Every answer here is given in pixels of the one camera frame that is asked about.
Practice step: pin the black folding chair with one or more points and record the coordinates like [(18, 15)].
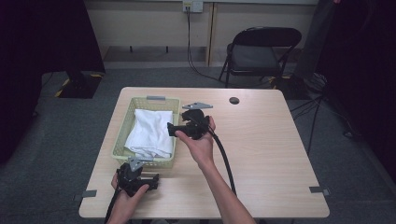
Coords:
[(258, 59)]

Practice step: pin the grey tape strip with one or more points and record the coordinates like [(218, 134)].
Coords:
[(155, 98), (88, 193), (317, 189)]

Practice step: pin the pale green plastic basket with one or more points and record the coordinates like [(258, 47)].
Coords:
[(124, 137)]

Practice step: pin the black stand base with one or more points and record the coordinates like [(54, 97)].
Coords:
[(81, 85)]

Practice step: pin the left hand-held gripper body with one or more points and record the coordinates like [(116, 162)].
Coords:
[(130, 179)]

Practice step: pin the person's left hand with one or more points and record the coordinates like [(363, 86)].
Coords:
[(126, 203)]

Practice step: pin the person's right hand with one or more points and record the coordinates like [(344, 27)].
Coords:
[(200, 149)]

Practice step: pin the black curtain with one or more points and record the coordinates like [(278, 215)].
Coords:
[(364, 62), (37, 46)]

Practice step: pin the white wall socket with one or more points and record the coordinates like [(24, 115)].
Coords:
[(193, 6)]

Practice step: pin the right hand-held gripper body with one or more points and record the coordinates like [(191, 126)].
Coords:
[(194, 119)]

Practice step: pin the white cloth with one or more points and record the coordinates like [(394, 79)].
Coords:
[(151, 133)]

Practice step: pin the wooden post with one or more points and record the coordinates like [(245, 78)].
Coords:
[(210, 34)]

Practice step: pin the black tripod stand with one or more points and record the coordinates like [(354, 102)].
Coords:
[(314, 118)]

